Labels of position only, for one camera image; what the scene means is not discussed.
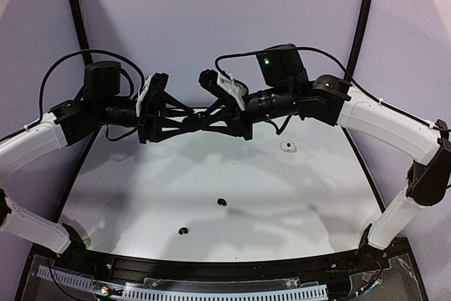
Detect white earbud charging case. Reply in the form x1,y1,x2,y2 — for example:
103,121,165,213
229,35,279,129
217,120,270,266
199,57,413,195
280,142,297,153

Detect black earbud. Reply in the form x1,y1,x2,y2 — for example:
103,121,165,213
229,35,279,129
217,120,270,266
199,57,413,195
178,227,190,235
217,198,227,207

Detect black earbud charging case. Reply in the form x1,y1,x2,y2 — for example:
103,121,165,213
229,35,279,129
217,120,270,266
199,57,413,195
182,111,209,130

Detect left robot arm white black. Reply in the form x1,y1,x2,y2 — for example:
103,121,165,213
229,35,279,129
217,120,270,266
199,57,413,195
1,61,194,256

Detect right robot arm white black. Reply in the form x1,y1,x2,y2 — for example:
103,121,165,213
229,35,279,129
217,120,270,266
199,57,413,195
185,44,450,250

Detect black earbud front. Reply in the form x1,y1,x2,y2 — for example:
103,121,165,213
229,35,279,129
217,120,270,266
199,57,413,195
178,227,190,235

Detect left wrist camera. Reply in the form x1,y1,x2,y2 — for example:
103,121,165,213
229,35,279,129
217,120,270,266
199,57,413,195
135,73,169,118

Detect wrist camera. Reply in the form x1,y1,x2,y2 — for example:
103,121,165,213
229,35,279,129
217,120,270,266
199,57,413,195
135,73,169,118
199,69,247,111

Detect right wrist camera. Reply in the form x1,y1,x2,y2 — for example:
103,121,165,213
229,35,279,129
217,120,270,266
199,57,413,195
199,69,247,111

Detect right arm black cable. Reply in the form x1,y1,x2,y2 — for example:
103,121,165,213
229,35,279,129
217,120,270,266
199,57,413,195
214,45,451,136

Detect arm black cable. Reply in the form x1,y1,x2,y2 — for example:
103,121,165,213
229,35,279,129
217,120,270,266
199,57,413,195
39,49,147,142
214,45,451,136

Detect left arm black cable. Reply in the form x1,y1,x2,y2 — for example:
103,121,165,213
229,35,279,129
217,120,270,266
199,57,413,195
39,49,147,142

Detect right black frame post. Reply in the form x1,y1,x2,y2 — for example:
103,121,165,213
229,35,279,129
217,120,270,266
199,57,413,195
346,0,372,79

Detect black frame post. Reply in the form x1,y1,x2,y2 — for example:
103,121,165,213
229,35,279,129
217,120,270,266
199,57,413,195
68,0,89,50
346,0,372,79

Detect white slotted cable duct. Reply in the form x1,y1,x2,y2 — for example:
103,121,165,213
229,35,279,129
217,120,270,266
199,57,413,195
32,265,328,301

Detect left black frame post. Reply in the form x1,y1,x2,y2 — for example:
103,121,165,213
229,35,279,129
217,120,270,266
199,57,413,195
68,0,89,50

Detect black front aluminium rail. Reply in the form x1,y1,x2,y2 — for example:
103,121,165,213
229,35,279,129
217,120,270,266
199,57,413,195
87,250,379,282

